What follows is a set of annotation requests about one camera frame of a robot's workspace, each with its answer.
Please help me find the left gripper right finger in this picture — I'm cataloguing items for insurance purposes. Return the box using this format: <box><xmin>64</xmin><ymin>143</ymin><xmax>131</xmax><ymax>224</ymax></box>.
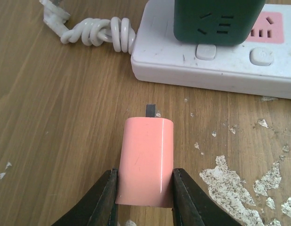
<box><xmin>172</xmin><ymin>168</ymin><xmax>241</xmax><ymax>226</ymax></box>

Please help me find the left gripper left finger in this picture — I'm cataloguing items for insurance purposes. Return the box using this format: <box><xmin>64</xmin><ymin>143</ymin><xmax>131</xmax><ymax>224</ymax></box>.
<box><xmin>53</xmin><ymin>169</ymin><xmax>118</xmax><ymax>226</ymax></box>

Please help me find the pink plug adapter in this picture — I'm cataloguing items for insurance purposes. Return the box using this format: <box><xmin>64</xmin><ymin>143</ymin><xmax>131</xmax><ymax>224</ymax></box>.
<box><xmin>116</xmin><ymin>104</ymin><xmax>174</xmax><ymax>208</ymax></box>

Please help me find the white power strip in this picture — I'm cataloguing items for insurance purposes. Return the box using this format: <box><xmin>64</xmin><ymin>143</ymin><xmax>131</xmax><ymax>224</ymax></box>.
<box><xmin>131</xmin><ymin>0</ymin><xmax>291</xmax><ymax>99</ymax></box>

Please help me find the green dragon cube socket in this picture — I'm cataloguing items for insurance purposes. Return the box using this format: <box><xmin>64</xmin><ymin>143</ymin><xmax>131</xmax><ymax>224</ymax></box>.
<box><xmin>173</xmin><ymin>0</ymin><xmax>265</xmax><ymax>46</ymax></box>

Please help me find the white coiled power cord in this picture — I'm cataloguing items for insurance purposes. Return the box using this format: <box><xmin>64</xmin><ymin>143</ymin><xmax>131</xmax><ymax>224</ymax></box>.
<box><xmin>39</xmin><ymin>0</ymin><xmax>138</xmax><ymax>54</ymax></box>

